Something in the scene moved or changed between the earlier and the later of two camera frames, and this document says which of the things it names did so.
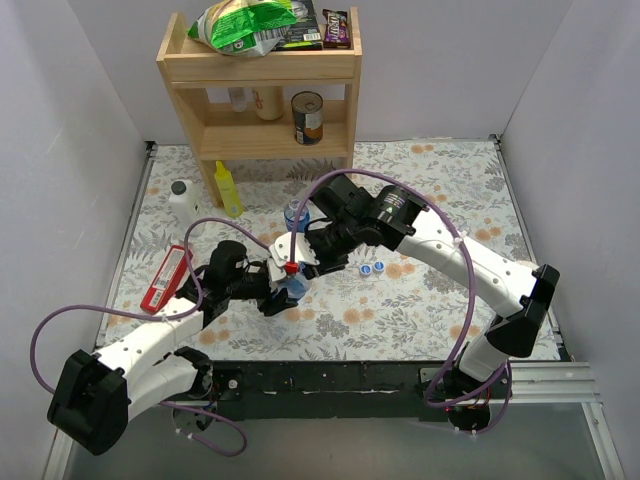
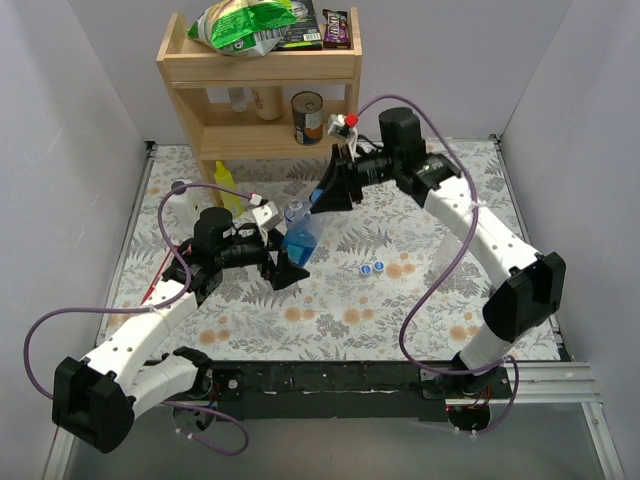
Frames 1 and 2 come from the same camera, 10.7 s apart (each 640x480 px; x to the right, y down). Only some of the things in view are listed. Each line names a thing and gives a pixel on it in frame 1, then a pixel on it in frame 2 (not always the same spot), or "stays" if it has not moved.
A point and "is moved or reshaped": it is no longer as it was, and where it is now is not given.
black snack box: (304, 34) stays
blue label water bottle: (291, 213) stays
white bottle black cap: (186, 208) stays
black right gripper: (326, 245) to (354, 179)
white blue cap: (366, 269) stays
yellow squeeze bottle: (227, 188) stays
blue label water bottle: (296, 287) is moved or reshaped
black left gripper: (273, 298) to (270, 261)
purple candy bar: (336, 33) stays
